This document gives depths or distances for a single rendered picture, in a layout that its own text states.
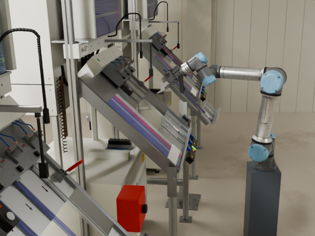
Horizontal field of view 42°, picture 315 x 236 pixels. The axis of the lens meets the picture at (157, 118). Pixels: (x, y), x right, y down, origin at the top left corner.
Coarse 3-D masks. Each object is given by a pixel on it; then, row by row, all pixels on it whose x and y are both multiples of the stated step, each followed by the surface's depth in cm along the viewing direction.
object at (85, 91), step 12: (84, 84) 210; (84, 96) 212; (96, 96) 211; (96, 108) 213; (108, 108) 211; (108, 120) 213; (120, 120) 212; (132, 132) 213; (144, 144) 214; (156, 156) 215
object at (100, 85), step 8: (88, 80) 220; (96, 80) 228; (104, 80) 236; (128, 80) 266; (96, 88) 219; (104, 88) 227; (112, 88) 236; (136, 88) 265; (144, 88) 276; (104, 96) 219; (112, 96) 227; (136, 96) 254; (136, 104) 244
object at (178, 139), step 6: (168, 114) 272; (162, 120) 257; (174, 120) 272; (162, 126) 248; (168, 126) 256; (180, 126) 272; (162, 132) 241; (168, 132) 248; (174, 132) 256; (186, 132) 271; (168, 138) 241; (174, 138) 248; (180, 138) 256; (174, 144) 241; (180, 144) 248; (180, 150) 241
